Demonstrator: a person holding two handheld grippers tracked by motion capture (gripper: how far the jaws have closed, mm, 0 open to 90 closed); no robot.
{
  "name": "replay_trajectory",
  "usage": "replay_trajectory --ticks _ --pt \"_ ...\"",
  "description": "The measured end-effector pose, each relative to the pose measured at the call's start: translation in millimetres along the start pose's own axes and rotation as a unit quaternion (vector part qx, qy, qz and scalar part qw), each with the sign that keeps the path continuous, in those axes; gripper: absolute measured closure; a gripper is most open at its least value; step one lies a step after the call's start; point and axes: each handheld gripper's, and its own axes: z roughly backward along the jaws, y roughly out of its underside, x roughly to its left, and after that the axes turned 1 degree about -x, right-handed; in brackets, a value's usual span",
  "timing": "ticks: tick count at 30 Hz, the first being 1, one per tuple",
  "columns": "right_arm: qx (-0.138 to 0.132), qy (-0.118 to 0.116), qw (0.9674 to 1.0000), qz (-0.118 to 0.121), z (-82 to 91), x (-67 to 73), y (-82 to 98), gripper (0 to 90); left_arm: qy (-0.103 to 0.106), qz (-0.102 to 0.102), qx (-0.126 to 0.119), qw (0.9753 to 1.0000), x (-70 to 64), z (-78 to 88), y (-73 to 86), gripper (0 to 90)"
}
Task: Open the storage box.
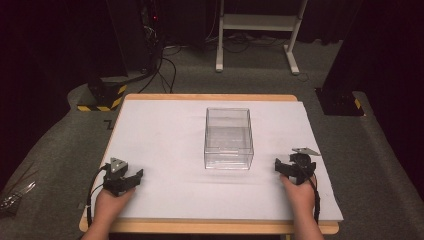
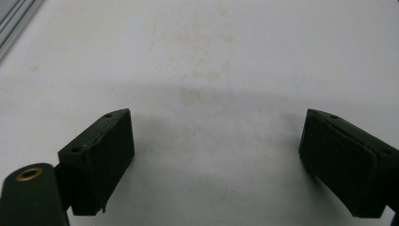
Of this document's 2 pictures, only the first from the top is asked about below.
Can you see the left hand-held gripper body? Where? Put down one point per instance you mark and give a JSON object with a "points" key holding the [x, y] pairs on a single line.
{"points": [[116, 173]]}

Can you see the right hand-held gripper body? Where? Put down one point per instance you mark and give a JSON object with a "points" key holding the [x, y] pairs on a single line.
{"points": [[302, 166]]}

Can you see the person's left hand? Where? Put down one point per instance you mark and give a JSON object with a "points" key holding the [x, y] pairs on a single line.
{"points": [[110, 204]]}

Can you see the person's right hand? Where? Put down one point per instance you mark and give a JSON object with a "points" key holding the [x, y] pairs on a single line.
{"points": [[300, 196]]}

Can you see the white paper sheet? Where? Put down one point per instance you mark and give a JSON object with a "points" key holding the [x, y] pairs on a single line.
{"points": [[166, 160]]}

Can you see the clear plastic box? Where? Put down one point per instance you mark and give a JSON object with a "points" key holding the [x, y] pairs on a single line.
{"points": [[228, 140]]}

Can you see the black yellow striped stand base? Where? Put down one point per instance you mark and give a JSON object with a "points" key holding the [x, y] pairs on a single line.
{"points": [[106, 95]]}

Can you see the wooden table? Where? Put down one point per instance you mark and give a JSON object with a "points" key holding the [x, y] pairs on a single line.
{"points": [[206, 227]]}

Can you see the black computer tower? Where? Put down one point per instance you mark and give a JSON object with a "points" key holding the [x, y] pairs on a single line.
{"points": [[150, 33]]}

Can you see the white metal stand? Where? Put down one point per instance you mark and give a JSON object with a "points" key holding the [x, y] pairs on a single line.
{"points": [[256, 23]]}

